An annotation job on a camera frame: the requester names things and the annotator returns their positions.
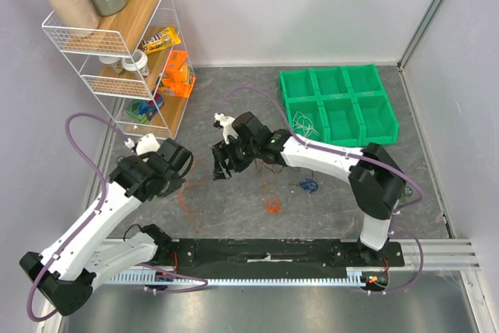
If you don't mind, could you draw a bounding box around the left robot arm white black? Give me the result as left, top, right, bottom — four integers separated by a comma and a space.
19, 134, 193, 316

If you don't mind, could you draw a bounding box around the beige pump bottle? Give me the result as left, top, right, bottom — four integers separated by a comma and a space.
48, 0, 99, 38

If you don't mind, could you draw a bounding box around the black wire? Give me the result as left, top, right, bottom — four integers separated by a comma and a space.
253, 159, 301, 176

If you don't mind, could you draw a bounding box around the green blue toy car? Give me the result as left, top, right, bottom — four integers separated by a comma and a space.
125, 94, 164, 124

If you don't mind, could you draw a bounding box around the orange snack box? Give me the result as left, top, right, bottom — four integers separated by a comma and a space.
158, 50, 196, 98

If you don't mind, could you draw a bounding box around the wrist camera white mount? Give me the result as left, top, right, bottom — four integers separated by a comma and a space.
125, 133, 160, 155
214, 113, 238, 144

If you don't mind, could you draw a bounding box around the yellow candy bag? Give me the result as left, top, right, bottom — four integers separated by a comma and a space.
140, 26, 182, 55

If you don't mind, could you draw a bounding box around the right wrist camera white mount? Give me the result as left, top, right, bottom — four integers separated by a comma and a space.
214, 113, 238, 144

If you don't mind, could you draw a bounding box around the clear glass bottle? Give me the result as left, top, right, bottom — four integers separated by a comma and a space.
398, 186, 414, 206

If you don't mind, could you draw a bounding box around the orange wire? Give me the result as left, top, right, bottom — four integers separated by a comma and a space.
177, 157, 282, 232

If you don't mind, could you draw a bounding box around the slotted cable duct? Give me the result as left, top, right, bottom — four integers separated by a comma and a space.
105, 267, 366, 287

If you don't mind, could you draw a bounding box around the white wire shelf rack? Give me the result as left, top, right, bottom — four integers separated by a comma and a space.
42, 0, 188, 139

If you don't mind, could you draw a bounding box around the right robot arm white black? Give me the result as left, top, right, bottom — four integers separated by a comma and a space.
211, 112, 406, 266

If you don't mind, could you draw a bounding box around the blue wire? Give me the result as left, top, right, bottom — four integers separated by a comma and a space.
298, 177, 320, 196

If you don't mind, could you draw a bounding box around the white wire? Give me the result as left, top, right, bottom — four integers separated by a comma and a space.
292, 111, 323, 141

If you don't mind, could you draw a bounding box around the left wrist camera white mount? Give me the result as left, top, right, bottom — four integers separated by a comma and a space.
125, 133, 160, 155

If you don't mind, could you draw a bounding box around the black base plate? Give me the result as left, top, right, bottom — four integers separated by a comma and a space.
152, 239, 405, 267

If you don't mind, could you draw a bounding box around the green six-compartment bin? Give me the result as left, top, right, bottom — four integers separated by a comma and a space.
279, 65, 399, 147

